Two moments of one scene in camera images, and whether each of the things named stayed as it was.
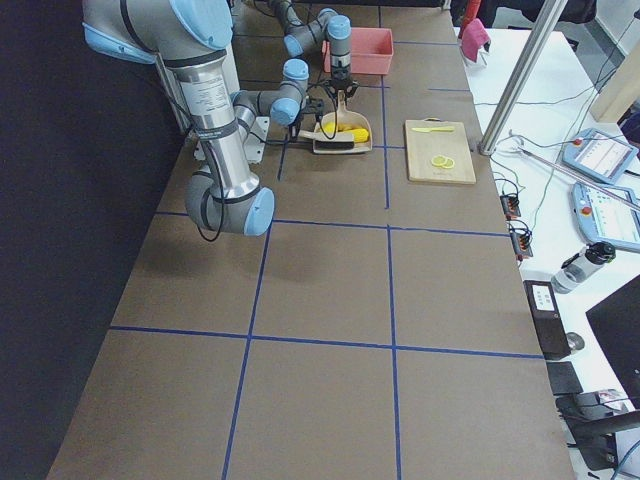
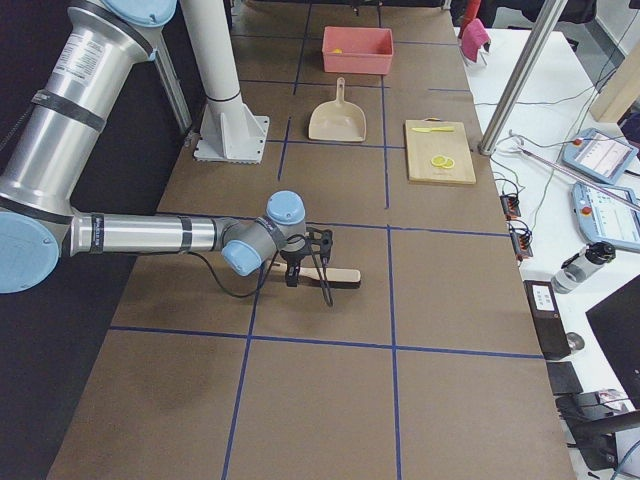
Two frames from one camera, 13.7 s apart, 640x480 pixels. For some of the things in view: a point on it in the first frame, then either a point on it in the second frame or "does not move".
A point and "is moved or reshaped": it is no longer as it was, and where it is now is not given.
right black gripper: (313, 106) → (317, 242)
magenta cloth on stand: (474, 37) does not move
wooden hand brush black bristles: (340, 143) → (324, 278)
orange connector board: (510, 206) does not move
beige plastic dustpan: (348, 120) is moved or reshaped
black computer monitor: (617, 319) does not move
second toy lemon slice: (449, 164) does not move
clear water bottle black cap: (583, 265) does not move
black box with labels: (548, 318) does not move
